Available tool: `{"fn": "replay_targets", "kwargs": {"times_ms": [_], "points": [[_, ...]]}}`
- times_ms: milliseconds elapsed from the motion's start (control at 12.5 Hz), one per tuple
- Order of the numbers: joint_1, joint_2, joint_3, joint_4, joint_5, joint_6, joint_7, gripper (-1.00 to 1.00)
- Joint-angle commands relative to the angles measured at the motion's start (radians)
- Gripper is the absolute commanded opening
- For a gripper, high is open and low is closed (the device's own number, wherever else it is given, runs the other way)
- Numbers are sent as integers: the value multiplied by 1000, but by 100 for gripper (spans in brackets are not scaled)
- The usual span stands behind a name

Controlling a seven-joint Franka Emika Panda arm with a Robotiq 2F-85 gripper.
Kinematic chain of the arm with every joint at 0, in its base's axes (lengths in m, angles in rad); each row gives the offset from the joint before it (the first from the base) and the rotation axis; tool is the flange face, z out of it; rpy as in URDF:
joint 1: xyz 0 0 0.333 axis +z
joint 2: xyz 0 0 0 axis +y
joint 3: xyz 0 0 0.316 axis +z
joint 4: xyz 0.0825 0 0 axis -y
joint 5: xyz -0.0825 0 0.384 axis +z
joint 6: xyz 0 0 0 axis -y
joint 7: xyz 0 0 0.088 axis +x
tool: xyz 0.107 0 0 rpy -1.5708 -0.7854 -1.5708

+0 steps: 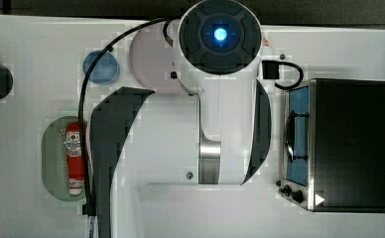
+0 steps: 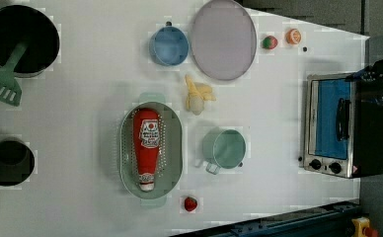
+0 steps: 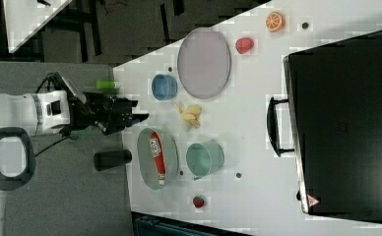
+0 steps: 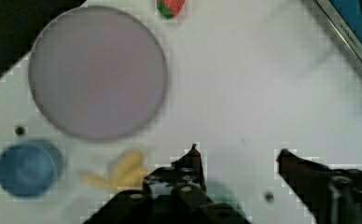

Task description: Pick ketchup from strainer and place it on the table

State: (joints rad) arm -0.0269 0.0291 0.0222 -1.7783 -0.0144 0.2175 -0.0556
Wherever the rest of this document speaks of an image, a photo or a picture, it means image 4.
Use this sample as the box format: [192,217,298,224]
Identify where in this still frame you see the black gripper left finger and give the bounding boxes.
[83,147,250,224]

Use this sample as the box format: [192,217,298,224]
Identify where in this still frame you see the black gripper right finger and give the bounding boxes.
[276,148,362,224]

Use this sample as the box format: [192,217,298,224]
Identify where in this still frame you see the yellow plush banana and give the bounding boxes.
[81,150,147,190]

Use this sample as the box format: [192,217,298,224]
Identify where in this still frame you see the lavender round plate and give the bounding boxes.
[28,7,169,141]

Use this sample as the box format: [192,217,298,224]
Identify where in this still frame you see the blue cup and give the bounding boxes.
[0,139,65,198]

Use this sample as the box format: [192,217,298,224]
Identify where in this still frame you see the silver toaster oven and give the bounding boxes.
[310,0,362,70]

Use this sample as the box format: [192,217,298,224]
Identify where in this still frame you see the red green plush strawberry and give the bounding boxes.
[156,0,186,20]

